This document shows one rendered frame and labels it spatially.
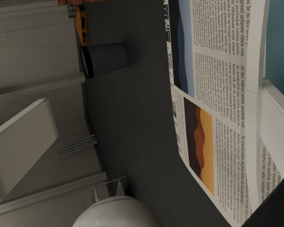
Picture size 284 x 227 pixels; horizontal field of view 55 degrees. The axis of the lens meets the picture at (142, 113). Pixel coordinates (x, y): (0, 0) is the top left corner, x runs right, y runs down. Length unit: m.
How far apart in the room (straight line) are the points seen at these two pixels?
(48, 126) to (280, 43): 0.15
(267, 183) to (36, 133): 0.16
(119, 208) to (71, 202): 11.11
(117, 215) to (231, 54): 0.31
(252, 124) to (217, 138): 0.10
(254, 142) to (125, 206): 0.32
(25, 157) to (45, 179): 11.81
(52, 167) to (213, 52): 11.92
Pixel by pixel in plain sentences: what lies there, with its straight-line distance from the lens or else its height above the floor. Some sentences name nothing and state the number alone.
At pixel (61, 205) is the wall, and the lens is 11.58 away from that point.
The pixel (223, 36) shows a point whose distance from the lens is 0.22.
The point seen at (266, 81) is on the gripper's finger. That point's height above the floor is 1.09.
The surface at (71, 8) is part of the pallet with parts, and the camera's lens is 7.27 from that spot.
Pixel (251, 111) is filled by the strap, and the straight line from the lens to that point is 0.16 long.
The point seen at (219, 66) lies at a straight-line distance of 0.23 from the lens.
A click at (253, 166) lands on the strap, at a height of 1.10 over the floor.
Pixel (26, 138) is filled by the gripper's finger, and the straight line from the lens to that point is 0.17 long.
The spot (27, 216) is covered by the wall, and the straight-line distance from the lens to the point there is 11.74.
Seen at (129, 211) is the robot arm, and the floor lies 1.13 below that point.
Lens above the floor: 1.20
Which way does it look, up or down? 16 degrees down
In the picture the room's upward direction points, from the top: 105 degrees counter-clockwise
